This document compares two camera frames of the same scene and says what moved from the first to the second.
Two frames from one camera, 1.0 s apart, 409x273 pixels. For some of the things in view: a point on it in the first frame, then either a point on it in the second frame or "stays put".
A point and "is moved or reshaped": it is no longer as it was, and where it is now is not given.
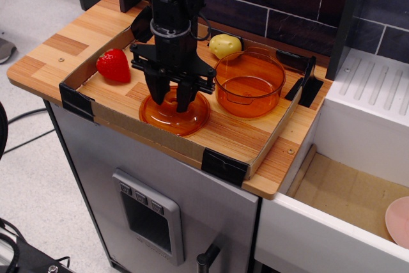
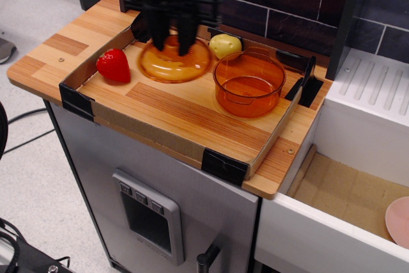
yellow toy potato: (222, 45) stays put
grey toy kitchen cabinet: (154, 212) stays put
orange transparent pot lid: (165, 119) is moved or reshaped
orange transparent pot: (248, 84) stays put
